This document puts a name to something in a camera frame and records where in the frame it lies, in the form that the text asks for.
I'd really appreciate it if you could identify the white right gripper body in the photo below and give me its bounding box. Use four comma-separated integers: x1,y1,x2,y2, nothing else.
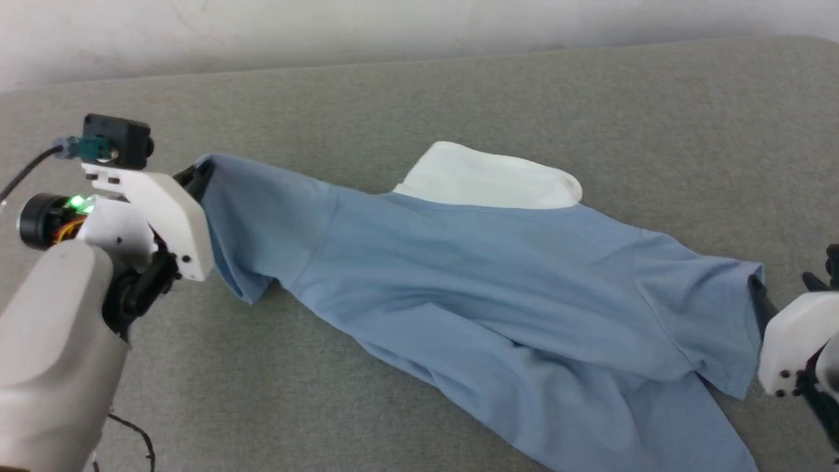
758,292,839,398

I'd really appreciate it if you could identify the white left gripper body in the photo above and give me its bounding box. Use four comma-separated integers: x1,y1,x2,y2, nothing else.
18,164,214,283

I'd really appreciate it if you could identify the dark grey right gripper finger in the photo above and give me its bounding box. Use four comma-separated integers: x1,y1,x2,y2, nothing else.
749,275,778,339

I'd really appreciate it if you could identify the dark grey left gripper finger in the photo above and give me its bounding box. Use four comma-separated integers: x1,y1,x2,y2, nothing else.
174,159,214,201

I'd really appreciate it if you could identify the light blue and white shirt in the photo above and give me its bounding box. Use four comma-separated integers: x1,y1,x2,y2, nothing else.
195,141,766,472

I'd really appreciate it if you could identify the grey fabric sofa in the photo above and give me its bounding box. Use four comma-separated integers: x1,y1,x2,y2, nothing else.
0,36,839,472

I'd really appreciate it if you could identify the black left camera cable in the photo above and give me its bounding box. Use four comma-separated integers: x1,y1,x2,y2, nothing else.
0,136,109,203

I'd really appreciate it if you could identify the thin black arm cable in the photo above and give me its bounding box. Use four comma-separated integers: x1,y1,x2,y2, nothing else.
92,413,157,472

